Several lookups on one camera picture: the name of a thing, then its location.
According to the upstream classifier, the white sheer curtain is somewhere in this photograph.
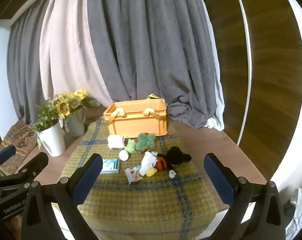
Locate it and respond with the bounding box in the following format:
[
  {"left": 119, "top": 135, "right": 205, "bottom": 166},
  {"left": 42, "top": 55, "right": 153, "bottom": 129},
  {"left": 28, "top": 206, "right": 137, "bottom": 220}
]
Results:
[{"left": 202, "top": 2, "right": 225, "bottom": 132}]

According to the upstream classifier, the grey green vase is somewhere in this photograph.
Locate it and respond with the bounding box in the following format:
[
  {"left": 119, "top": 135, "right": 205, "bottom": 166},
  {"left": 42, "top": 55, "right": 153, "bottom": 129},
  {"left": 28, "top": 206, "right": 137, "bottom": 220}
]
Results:
[{"left": 66, "top": 107, "right": 86, "bottom": 137}]

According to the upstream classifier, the brown wooden door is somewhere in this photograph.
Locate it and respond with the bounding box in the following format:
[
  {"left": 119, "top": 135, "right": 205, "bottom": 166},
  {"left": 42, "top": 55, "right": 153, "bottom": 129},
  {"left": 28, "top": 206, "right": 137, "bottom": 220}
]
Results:
[{"left": 196, "top": 0, "right": 302, "bottom": 180}]

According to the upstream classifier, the white vase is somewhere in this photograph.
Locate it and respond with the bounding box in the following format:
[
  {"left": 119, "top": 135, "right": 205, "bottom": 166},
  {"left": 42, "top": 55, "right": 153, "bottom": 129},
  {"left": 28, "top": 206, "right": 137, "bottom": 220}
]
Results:
[{"left": 37, "top": 122, "right": 67, "bottom": 157}]

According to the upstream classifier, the brown patterned cushion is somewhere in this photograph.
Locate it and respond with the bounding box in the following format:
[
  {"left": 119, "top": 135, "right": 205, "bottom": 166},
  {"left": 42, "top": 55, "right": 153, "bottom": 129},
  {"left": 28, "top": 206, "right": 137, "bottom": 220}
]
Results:
[{"left": 0, "top": 121, "right": 39, "bottom": 175}]

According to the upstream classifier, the small green frog plush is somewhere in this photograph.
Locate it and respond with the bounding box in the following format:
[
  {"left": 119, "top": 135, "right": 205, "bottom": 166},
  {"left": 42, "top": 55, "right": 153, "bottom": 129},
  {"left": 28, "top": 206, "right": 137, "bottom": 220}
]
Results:
[{"left": 124, "top": 139, "right": 137, "bottom": 153}]

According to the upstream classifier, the green leafy plant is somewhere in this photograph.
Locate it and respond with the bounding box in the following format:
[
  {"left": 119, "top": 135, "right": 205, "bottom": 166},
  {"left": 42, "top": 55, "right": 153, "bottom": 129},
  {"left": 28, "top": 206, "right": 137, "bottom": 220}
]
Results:
[{"left": 31, "top": 99, "right": 60, "bottom": 149}]

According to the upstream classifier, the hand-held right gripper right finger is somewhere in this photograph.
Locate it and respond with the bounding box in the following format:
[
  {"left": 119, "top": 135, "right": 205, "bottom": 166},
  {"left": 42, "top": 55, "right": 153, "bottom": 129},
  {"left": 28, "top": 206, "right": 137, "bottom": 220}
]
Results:
[{"left": 203, "top": 152, "right": 287, "bottom": 240}]

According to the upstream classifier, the sunflower bouquet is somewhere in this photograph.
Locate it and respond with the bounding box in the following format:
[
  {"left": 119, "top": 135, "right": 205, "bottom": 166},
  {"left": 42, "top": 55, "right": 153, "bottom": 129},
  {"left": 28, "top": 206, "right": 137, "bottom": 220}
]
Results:
[{"left": 52, "top": 89, "right": 101, "bottom": 119}]

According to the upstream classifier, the orange plastic basket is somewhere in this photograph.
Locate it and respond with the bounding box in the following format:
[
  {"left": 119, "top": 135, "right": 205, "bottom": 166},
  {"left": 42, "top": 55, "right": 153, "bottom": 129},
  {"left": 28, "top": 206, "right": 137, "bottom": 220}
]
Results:
[{"left": 103, "top": 94, "right": 168, "bottom": 139}]

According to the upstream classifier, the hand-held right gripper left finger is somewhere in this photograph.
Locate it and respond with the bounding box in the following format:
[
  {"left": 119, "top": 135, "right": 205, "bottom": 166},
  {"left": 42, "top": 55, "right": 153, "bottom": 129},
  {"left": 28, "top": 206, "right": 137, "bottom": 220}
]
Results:
[{"left": 21, "top": 152, "right": 103, "bottom": 240}]

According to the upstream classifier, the pink printed pouch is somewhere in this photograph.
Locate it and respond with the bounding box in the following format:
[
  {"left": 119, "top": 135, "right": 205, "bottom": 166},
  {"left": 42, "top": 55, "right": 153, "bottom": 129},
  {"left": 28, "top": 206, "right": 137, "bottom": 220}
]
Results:
[{"left": 125, "top": 165, "right": 143, "bottom": 185}]

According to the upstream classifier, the narrow grey curtain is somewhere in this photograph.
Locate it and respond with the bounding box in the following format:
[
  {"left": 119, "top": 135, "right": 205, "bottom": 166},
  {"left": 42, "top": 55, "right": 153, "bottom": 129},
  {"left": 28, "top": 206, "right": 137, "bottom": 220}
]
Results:
[{"left": 7, "top": 17, "right": 48, "bottom": 124}]

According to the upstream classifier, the blue white tissue packet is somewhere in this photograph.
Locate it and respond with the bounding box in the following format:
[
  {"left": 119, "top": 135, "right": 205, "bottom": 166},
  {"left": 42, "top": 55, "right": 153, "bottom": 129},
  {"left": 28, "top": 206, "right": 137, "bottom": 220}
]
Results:
[{"left": 100, "top": 159, "right": 120, "bottom": 174}]

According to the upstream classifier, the white duck plush toy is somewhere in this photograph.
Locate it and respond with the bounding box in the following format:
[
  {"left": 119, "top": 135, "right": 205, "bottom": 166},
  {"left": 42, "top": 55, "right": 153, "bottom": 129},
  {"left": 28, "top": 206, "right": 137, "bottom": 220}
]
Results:
[{"left": 139, "top": 151, "right": 158, "bottom": 177}]

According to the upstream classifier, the large green plush toy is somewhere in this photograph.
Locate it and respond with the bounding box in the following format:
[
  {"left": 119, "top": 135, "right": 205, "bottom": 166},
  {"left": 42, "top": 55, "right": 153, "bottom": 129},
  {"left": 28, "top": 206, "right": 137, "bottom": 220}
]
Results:
[{"left": 136, "top": 132, "right": 156, "bottom": 151}]

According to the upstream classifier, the wide grey curtain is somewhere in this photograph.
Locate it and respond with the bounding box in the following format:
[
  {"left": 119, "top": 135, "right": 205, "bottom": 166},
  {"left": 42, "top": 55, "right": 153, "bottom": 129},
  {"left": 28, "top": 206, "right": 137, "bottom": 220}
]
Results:
[{"left": 87, "top": 0, "right": 224, "bottom": 130}]

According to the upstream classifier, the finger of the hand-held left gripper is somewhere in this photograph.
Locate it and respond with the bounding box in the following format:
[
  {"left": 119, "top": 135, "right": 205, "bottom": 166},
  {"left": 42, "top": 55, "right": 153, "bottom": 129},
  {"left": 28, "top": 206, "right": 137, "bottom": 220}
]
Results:
[
  {"left": 0, "top": 152, "right": 49, "bottom": 193},
  {"left": 0, "top": 144, "right": 17, "bottom": 178}
]

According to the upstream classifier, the black mouse plush toy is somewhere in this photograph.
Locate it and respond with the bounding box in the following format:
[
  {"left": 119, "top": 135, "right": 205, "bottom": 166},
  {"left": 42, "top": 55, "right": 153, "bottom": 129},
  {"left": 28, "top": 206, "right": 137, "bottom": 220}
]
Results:
[{"left": 156, "top": 146, "right": 192, "bottom": 172}]

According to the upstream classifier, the pale pink curtain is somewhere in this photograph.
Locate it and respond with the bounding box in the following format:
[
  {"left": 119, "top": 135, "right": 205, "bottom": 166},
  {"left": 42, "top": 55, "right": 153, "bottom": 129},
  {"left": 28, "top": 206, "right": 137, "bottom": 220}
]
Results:
[{"left": 39, "top": 0, "right": 114, "bottom": 103}]

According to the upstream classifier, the yellow plaid blanket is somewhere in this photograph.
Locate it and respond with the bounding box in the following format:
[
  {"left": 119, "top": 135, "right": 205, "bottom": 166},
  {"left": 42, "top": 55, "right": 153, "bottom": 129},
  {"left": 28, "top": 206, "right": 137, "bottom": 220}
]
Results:
[{"left": 52, "top": 117, "right": 220, "bottom": 240}]

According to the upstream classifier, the crumpled white plastic bag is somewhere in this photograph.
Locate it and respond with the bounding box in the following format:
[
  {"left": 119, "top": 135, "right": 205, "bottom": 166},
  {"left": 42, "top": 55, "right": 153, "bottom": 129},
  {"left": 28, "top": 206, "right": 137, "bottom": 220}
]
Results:
[{"left": 282, "top": 184, "right": 302, "bottom": 235}]

